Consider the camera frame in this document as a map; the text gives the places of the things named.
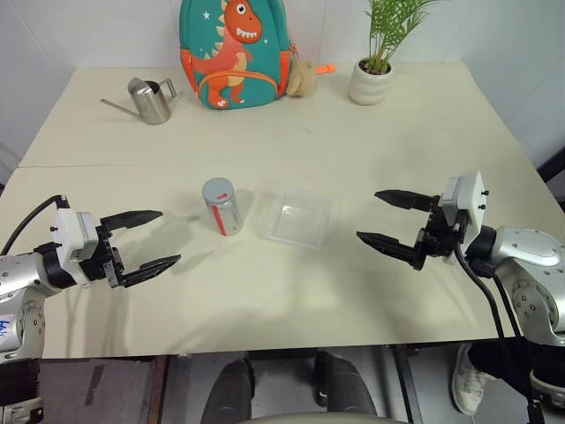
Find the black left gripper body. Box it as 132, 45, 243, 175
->
80, 223, 128, 290

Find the black metal table leg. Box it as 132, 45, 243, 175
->
394, 344, 426, 424

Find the white sneaker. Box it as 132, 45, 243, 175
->
450, 344, 496, 417

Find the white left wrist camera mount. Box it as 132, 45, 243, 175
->
50, 193, 100, 288

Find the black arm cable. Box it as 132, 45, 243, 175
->
0, 193, 72, 258
453, 246, 546, 424

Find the tan plush toy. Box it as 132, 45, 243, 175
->
286, 56, 319, 98

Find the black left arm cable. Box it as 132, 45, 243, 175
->
0, 193, 72, 258

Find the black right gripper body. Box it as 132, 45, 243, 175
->
413, 193, 471, 271

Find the teal dinosaur backpack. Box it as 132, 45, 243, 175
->
178, 0, 295, 110

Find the red and silver can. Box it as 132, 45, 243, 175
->
201, 178, 244, 238

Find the black trouser leg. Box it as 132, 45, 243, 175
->
466, 340, 531, 382

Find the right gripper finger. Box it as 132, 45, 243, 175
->
373, 189, 439, 213
356, 231, 419, 269

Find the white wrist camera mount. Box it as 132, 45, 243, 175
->
50, 193, 100, 288
440, 170, 489, 266

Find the grey lid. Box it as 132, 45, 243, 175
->
201, 178, 237, 207

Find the green plant in white pot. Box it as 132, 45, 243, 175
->
346, 0, 439, 107

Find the brown table leg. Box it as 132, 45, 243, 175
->
143, 353, 171, 424

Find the steel watering can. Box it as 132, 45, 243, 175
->
100, 77, 179, 127

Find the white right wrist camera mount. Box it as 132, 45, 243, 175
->
440, 170, 489, 266

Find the clear plastic container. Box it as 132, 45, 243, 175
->
252, 178, 342, 253

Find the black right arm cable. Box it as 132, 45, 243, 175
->
453, 246, 546, 424

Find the dark rounded shape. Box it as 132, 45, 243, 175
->
204, 357, 256, 424
313, 350, 380, 419

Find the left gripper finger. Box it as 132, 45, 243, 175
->
119, 254, 183, 289
100, 209, 165, 235

